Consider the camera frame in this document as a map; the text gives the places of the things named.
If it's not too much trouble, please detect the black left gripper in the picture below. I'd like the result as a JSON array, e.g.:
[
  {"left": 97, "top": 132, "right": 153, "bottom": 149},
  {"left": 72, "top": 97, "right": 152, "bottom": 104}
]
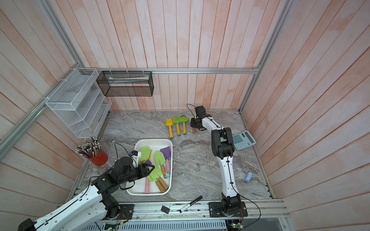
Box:
[{"left": 119, "top": 163, "right": 156, "bottom": 184}]

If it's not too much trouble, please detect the green shovel orange handle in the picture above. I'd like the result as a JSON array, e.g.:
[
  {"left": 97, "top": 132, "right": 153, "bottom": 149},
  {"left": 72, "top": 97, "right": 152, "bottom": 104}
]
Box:
[{"left": 180, "top": 115, "right": 188, "bottom": 135}]

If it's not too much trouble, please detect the white plastic storage box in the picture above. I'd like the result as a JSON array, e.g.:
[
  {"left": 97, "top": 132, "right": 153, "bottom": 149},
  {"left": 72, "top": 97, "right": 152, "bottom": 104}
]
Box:
[{"left": 125, "top": 139, "right": 173, "bottom": 196}]

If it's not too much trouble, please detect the green shovel yellow handle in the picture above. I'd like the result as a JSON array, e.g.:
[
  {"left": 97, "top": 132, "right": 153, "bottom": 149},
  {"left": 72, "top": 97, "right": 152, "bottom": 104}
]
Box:
[{"left": 172, "top": 116, "right": 181, "bottom": 136}]

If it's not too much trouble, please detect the yellow square shovel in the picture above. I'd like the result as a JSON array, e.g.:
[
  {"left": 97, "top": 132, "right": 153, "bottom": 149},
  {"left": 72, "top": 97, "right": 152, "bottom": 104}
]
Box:
[{"left": 165, "top": 118, "right": 174, "bottom": 139}]

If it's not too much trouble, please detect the green shovel wooden handle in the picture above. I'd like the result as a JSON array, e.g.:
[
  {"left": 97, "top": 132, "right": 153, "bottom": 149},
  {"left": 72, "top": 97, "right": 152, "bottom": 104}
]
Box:
[{"left": 190, "top": 116, "right": 196, "bottom": 134}]

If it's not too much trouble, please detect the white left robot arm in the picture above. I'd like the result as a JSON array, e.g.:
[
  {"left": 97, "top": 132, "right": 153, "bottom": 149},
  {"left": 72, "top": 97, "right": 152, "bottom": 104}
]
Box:
[{"left": 18, "top": 157, "right": 155, "bottom": 231}]

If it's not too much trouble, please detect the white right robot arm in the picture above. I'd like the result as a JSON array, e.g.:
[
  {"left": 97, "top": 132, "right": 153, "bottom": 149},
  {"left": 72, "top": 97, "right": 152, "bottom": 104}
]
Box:
[{"left": 190, "top": 106, "right": 242, "bottom": 215}]

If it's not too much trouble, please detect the large green shovel blade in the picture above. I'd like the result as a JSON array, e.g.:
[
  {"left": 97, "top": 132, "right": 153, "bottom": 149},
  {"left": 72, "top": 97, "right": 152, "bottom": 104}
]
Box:
[{"left": 140, "top": 146, "right": 152, "bottom": 163}]

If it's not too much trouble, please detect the small black square block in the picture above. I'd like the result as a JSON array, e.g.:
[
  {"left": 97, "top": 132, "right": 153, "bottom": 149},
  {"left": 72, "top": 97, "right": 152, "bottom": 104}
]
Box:
[{"left": 161, "top": 206, "right": 170, "bottom": 214}]

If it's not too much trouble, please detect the red pencil cup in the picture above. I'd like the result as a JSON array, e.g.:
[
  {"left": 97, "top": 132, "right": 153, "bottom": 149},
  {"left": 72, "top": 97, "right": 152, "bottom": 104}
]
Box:
[{"left": 88, "top": 149, "right": 108, "bottom": 167}]

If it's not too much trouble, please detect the light blue calculator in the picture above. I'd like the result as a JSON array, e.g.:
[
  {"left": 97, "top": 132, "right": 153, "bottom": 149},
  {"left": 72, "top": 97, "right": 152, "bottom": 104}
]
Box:
[{"left": 233, "top": 131, "right": 256, "bottom": 151}]

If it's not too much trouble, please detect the black marker pen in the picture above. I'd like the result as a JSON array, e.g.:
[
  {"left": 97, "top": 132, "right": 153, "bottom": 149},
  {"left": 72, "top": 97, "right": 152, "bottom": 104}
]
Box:
[{"left": 179, "top": 195, "right": 203, "bottom": 213}]

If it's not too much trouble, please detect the small blue clip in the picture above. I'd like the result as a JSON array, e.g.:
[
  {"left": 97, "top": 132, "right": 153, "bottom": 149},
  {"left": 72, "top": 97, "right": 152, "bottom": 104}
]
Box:
[{"left": 244, "top": 172, "right": 253, "bottom": 182}]

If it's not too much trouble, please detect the green trowel wooden handle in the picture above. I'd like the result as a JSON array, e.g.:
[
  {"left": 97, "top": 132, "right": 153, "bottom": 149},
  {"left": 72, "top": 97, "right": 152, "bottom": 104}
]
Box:
[{"left": 153, "top": 151, "right": 167, "bottom": 179}]

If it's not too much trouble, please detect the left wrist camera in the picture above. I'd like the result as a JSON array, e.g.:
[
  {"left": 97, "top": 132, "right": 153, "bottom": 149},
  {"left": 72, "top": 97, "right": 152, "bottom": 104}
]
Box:
[{"left": 129, "top": 150, "right": 141, "bottom": 166}]

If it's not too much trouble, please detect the purple shovel pink handle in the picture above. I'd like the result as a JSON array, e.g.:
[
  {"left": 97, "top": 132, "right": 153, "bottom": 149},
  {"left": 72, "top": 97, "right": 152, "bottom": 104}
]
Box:
[{"left": 160, "top": 146, "right": 172, "bottom": 178}]

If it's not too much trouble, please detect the black wire mesh basket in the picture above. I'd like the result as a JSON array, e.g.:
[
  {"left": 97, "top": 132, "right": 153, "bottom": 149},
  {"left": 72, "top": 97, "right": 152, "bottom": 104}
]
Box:
[{"left": 97, "top": 70, "right": 154, "bottom": 97}]

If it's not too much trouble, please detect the white wire mesh shelf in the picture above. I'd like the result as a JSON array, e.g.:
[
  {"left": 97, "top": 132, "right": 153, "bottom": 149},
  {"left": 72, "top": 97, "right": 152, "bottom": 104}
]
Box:
[{"left": 46, "top": 68, "right": 112, "bottom": 138}]

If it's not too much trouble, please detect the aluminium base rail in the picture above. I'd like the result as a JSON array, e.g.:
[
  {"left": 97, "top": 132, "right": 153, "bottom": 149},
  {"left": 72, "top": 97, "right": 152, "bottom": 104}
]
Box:
[{"left": 57, "top": 199, "right": 290, "bottom": 231}]

